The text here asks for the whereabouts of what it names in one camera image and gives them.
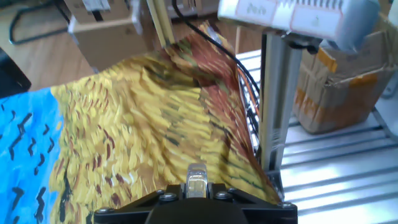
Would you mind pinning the black frame foot bracket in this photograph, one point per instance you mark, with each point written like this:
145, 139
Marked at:
276, 183

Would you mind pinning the taped brown cardboard box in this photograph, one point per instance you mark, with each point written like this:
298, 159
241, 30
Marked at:
335, 102

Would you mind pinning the black metal tube frame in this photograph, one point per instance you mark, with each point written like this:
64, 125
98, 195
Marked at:
37, 36

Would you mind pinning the silver ribbed camera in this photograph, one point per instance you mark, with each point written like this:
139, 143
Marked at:
311, 18

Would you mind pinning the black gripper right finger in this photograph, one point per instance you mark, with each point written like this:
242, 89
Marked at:
264, 207

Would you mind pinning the aluminium frame bar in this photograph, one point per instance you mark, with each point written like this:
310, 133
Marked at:
278, 99
161, 21

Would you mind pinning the black furniture piece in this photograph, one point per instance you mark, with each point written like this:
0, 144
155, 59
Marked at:
12, 77

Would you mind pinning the plain cardboard box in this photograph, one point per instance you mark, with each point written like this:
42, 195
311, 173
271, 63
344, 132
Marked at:
105, 43

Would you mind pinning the cardboard box with white label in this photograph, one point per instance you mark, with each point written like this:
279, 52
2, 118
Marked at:
74, 9

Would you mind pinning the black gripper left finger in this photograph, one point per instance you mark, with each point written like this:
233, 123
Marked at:
130, 202

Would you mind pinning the painted wheatfield tablecloth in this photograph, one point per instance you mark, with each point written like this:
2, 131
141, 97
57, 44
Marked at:
124, 124

